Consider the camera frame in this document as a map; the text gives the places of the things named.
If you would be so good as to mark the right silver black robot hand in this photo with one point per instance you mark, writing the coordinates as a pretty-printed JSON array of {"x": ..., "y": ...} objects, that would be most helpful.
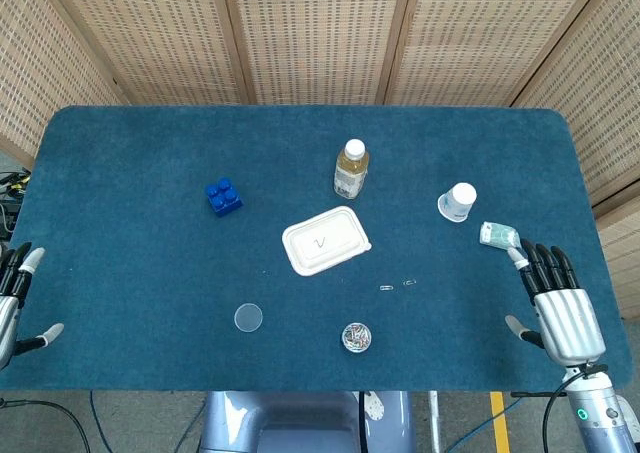
[{"x": 567, "y": 323}]

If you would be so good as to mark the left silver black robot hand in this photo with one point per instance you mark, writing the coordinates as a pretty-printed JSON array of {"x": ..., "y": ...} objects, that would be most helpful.
[{"x": 9, "y": 318}]

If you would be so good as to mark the round dish of clips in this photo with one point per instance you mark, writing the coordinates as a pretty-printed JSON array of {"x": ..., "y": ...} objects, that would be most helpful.
[{"x": 356, "y": 337}]

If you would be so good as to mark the clear round lid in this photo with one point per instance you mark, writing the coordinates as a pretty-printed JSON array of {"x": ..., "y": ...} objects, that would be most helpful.
[{"x": 248, "y": 317}]

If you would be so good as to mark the woven bamboo screen panel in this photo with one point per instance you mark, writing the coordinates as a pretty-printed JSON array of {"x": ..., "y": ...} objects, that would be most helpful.
[
  {"x": 625, "y": 263},
  {"x": 160, "y": 33},
  {"x": 480, "y": 33},
  {"x": 315, "y": 33},
  {"x": 40, "y": 48},
  {"x": 600, "y": 73}
]

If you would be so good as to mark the green white tissue pack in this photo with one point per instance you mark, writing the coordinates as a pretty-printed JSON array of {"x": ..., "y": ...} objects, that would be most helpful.
[{"x": 499, "y": 235}]

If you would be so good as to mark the blue felt table cover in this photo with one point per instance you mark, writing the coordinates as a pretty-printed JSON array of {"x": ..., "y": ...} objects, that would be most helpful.
[{"x": 150, "y": 273}]

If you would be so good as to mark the white paper cup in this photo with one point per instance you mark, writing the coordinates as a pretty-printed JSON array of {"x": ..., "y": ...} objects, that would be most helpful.
[{"x": 457, "y": 203}]

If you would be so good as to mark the blue toy building block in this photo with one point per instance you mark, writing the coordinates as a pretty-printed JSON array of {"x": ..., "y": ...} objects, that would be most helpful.
[{"x": 224, "y": 199}]

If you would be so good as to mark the white lidded food box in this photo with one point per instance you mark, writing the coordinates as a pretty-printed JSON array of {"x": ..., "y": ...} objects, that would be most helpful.
[{"x": 325, "y": 240}]

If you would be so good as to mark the tea bottle with white cap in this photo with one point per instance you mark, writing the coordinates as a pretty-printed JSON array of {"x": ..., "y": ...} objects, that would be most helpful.
[{"x": 351, "y": 173}]

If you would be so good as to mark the blue-grey robot torso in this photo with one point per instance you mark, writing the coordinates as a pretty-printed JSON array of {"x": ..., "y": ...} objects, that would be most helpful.
[{"x": 300, "y": 418}]

